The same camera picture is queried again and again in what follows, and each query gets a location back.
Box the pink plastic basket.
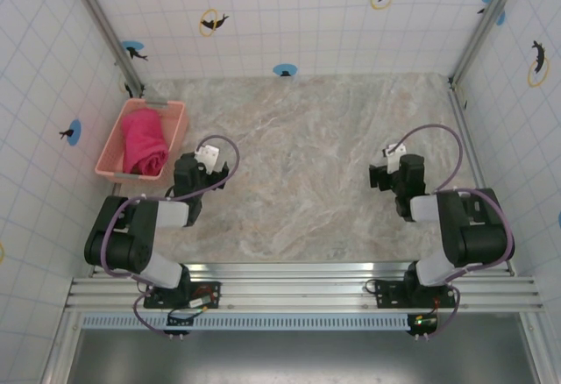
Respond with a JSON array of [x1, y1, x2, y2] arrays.
[[95, 97, 191, 184]]

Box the pink long pants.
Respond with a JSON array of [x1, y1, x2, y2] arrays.
[[120, 109, 171, 177]]

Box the blue circle fish sticker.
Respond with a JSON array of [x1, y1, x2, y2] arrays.
[[58, 118, 83, 146]]

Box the blue circle shark sticker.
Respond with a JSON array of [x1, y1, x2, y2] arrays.
[[120, 39, 150, 62]]

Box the small left circuit board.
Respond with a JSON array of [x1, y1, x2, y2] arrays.
[[164, 309, 195, 339]]

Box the small circuit board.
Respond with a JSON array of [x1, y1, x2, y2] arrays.
[[164, 309, 195, 339], [406, 312, 440, 339]]

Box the small right circuit board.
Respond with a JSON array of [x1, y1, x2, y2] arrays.
[[406, 312, 440, 339]]

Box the grey metal panel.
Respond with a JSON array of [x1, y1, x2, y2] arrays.
[[65, 330, 541, 384]]

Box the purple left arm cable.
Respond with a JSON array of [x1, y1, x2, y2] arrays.
[[99, 135, 243, 340]]

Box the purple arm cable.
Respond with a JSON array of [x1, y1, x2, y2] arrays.
[[99, 135, 243, 340], [385, 124, 516, 340]]

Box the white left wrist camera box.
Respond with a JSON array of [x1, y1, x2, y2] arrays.
[[194, 143, 220, 174]]

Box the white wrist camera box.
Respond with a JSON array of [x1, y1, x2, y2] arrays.
[[383, 143, 408, 170], [194, 143, 220, 174]]

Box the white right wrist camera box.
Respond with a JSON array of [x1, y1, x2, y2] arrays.
[[383, 143, 408, 170]]

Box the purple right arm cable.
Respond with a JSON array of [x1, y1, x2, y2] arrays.
[[385, 124, 516, 340]]

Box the aluminium side rail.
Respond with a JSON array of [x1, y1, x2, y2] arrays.
[[445, 80, 516, 276]]

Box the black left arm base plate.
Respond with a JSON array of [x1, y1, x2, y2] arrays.
[[143, 278, 223, 311]]

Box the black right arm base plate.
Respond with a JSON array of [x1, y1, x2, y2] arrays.
[[373, 278, 458, 310]]

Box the aluminium rail beam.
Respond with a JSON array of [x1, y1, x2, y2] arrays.
[[64, 262, 547, 314]]

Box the small dolphin ring sticker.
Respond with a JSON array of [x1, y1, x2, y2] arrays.
[[199, 7, 231, 39]]

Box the slotted grey cable duct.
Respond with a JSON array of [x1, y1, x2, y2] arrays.
[[81, 313, 415, 331]]

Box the aluminium corner post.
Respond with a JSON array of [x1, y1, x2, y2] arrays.
[[450, 0, 528, 86], [64, 0, 146, 92]]

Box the upright dolphin ring sticker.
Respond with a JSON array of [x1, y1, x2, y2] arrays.
[[526, 39, 550, 89]]

